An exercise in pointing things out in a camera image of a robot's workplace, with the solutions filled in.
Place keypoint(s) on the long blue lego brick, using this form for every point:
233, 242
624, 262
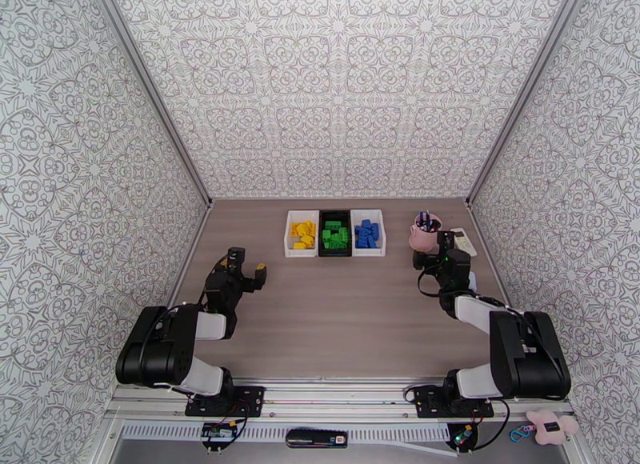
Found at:
375, 232
363, 242
374, 243

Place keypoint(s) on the long yellow lego brick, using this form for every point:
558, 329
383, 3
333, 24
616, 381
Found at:
310, 227

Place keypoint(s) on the long green lego brick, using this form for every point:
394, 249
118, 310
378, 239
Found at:
328, 244
341, 233
332, 224

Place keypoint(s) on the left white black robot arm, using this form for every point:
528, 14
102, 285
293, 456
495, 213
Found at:
155, 347

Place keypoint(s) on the white remote control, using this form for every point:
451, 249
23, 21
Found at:
467, 242

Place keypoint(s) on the pale blue grey mouse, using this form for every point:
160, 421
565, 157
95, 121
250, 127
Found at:
473, 279

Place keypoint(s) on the pink pen cup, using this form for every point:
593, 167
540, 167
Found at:
422, 238

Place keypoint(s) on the white plastic bin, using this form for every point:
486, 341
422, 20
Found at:
289, 237
383, 237

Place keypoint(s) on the blue pen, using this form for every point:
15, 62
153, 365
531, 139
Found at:
426, 217

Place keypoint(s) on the black plastic bin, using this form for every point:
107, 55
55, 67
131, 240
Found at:
334, 215

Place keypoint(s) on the small green circuit board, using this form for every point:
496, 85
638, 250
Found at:
462, 435
218, 431

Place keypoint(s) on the black oblong device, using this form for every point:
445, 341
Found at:
312, 438

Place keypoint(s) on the blue clip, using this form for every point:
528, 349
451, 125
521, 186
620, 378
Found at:
514, 435

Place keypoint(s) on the small black square tag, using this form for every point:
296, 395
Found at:
551, 426

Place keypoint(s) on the pink plush toy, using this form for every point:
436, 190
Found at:
567, 426

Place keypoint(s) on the aluminium table side rail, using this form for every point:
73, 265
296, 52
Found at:
187, 257
484, 240

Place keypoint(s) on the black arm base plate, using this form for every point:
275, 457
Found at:
250, 400
425, 402

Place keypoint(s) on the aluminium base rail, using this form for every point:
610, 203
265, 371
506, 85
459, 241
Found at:
340, 397

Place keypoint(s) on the aluminium corner post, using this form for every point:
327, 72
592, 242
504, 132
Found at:
155, 95
515, 95

